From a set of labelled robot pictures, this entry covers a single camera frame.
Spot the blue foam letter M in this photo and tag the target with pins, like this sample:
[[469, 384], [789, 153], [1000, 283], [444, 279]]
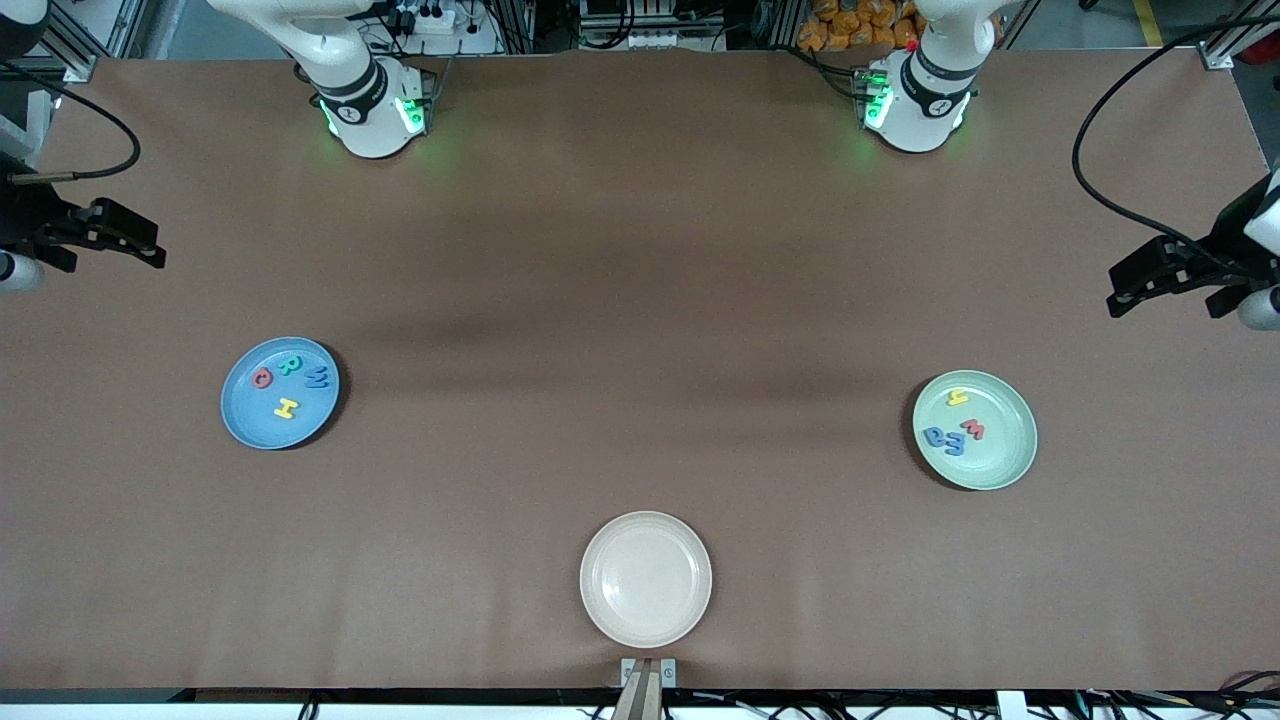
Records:
[[317, 378]]

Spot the blue plate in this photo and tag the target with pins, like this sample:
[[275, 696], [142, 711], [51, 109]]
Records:
[[285, 430]]

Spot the blue foam letter E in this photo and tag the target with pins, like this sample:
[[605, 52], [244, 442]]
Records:
[[954, 446]]

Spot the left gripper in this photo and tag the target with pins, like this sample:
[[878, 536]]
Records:
[[1222, 257]]

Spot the white power strip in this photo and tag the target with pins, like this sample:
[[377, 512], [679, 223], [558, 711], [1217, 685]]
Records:
[[430, 18]]

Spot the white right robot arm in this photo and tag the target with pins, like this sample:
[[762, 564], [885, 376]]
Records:
[[370, 120]]

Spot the yellow foam uppercase H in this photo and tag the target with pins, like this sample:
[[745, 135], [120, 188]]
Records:
[[286, 408]]

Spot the orange snack bags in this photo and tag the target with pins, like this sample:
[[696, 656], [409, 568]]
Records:
[[850, 25]]

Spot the pink foam letter Q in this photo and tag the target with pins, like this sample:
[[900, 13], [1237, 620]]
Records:
[[262, 378]]

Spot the blue foam letter a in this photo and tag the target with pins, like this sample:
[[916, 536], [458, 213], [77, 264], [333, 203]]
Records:
[[934, 435]]

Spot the beige plate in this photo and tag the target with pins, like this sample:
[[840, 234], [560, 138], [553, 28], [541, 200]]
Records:
[[646, 579]]

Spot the white plastic block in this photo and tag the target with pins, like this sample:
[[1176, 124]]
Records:
[[1010, 706]]

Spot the teal foam letter R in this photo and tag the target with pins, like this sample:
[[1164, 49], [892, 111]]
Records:
[[290, 364]]

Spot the yellow foam lowercase h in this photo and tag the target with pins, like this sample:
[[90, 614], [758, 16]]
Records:
[[958, 396]]

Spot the aluminium frame post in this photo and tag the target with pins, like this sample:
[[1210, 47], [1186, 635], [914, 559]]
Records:
[[1218, 58], [78, 66]]

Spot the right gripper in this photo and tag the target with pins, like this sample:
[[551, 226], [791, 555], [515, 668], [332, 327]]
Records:
[[28, 217]]

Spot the pink foam letter w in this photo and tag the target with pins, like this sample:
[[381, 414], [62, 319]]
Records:
[[972, 429]]

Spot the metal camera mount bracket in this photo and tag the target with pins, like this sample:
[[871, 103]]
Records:
[[648, 690]]

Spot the green plate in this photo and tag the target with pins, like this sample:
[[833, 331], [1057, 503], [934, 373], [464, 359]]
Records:
[[1000, 460]]

